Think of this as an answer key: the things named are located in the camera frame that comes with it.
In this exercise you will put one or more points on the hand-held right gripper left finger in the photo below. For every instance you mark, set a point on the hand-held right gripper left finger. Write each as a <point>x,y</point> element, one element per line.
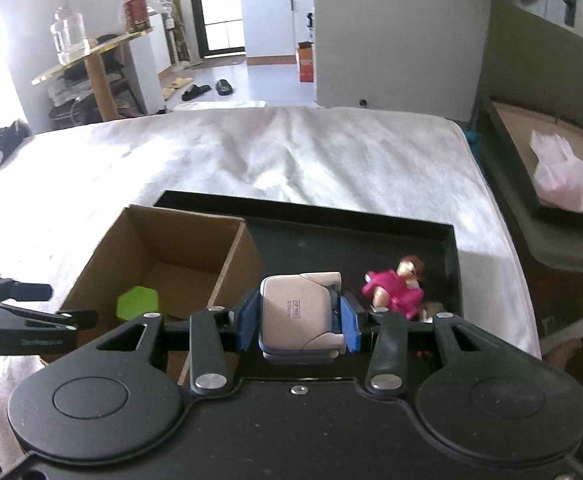
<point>247,321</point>

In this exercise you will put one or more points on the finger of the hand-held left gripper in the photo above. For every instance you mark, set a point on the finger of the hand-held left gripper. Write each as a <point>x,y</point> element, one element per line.
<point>21,292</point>
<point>21,330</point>

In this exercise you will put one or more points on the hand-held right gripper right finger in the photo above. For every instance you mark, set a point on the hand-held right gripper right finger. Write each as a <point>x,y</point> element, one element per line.
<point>350,325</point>

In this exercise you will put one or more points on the grey white cube toy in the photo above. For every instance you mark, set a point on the grey white cube toy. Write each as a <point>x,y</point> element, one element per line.
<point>296,315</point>

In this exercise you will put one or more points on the pink toy figure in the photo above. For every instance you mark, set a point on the pink toy figure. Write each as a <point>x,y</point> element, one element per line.
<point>394,290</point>

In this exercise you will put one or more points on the small brown-haired toy figure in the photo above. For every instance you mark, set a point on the small brown-haired toy figure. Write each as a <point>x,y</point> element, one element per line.
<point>430,310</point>

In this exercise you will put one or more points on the black tray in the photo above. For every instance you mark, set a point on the black tray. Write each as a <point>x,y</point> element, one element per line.
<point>321,240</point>

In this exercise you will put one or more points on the green hexagonal box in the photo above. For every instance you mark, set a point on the green hexagonal box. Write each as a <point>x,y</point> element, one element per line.
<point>139,302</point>

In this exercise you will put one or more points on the cardboard box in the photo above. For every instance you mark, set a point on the cardboard box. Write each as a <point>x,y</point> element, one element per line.
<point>171,240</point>

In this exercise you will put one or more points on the white paper sheet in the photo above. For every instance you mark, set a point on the white paper sheet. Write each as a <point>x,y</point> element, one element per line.
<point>566,332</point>

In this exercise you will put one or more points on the round gold-rimmed table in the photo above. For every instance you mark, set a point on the round gold-rimmed table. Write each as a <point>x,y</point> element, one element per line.
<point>98,75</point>

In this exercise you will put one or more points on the black slipper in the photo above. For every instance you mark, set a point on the black slipper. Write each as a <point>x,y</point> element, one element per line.
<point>196,92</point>
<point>224,87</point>

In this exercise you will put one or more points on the tan slipper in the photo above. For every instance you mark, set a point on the tan slipper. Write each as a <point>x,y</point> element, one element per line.
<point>168,93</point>
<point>181,82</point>

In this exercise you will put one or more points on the clear plastic water jug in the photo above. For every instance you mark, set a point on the clear plastic water jug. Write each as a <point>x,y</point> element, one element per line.
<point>71,35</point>

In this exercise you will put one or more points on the pink white plastic bag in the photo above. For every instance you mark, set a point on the pink white plastic bag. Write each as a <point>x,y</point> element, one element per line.
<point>566,175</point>

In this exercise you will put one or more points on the white low cabinet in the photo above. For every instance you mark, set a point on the white low cabinet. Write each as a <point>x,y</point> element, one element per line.
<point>146,60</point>

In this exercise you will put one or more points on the orange carton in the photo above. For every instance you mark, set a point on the orange carton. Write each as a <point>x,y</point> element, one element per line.
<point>305,62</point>

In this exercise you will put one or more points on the white kitchen cabinet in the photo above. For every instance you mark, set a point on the white kitchen cabinet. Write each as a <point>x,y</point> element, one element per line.
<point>271,25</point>

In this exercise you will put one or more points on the dark red box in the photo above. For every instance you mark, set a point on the dark red box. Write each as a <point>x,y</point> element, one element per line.
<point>136,15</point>

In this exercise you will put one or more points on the black framed glass door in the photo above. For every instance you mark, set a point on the black framed glass door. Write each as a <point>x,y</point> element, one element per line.
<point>211,5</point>

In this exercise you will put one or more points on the olive green padded furniture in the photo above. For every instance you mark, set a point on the olive green padded furniture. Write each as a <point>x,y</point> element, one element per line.
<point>531,60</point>

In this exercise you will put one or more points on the black frame with cardboard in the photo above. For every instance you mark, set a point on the black frame with cardboard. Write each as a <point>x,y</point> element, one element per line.
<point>516,140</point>

